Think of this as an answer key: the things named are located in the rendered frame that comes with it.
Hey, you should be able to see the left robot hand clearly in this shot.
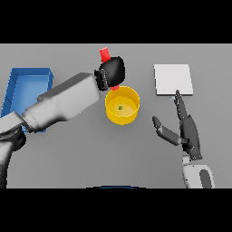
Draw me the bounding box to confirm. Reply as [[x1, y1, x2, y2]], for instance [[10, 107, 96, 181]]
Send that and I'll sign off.
[[93, 55, 126, 92]]

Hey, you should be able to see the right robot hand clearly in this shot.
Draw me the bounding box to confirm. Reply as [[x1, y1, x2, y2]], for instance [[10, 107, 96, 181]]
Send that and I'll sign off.
[[151, 89, 204, 161]]

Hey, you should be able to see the red beaker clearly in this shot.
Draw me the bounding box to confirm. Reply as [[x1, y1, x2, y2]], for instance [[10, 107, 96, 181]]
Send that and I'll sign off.
[[99, 46, 121, 92]]

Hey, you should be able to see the pale square scale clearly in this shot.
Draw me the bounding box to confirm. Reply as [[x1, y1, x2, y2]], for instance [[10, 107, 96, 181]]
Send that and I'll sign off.
[[153, 63, 194, 97]]

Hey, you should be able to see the blue tray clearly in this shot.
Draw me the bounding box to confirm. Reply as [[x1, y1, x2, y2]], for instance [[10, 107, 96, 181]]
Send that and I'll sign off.
[[0, 67, 54, 133]]

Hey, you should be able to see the yellow bowl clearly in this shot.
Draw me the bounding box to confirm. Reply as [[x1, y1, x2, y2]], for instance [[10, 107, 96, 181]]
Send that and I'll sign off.
[[104, 85, 140, 126]]

